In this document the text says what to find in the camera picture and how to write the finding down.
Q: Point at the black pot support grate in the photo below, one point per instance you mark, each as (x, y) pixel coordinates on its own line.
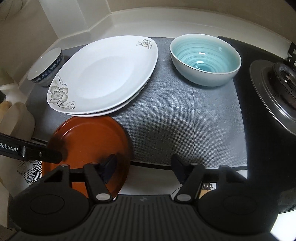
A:
(291, 56)

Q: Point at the light blue ceramic bowl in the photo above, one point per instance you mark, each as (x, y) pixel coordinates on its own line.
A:
(205, 60)

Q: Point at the black gas stove top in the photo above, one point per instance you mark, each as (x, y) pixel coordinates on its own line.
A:
(270, 147)

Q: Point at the silver stove burner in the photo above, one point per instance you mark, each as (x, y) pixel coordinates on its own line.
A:
(275, 86)

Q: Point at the upper white floral plate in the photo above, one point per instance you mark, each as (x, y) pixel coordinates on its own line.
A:
(103, 74)

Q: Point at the brown round plate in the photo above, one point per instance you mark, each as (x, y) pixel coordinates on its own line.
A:
(87, 140)

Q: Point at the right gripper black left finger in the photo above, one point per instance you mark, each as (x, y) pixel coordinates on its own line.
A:
(97, 175)

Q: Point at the patterned black white tile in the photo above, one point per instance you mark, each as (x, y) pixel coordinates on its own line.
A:
(31, 171)

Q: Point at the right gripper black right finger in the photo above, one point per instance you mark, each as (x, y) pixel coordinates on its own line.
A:
(190, 176)

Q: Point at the blue patterned white bowl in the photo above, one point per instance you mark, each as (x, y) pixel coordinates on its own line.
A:
(46, 67)

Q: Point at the lower white plate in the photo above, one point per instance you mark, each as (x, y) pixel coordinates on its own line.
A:
(111, 110)

